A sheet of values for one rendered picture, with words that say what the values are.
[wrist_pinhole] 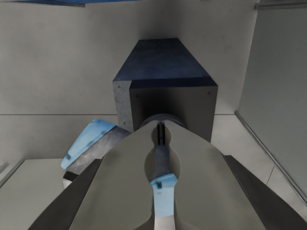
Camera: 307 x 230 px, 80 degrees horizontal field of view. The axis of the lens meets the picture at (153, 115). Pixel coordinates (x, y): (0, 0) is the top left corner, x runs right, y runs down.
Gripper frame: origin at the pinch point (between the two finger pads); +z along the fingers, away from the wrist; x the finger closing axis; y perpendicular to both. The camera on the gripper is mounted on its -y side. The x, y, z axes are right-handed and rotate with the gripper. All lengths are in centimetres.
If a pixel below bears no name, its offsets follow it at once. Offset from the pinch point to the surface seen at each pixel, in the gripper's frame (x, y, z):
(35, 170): -128, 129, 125
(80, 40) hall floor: -60, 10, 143
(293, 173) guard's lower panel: 70, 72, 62
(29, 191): -119, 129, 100
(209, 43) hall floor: 40, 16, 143
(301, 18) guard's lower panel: 70, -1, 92
